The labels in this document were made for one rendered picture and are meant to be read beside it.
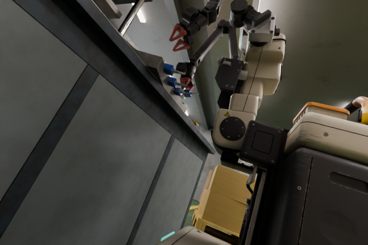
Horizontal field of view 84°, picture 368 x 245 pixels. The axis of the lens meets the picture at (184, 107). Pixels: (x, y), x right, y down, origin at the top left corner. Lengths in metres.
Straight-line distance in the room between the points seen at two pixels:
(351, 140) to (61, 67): 0.85
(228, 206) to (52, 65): 2.57
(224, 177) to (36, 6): 2.62
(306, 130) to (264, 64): 0.43
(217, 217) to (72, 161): 2.32
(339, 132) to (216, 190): 2.24
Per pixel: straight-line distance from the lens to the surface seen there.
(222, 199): 2.85
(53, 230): 0.84
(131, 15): 1.95
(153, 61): 0.82
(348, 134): 0.78
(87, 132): 0.75
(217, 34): 1.56
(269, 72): 1.03
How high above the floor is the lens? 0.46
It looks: 19 degrees up
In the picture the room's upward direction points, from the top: 22 degrees clockwise
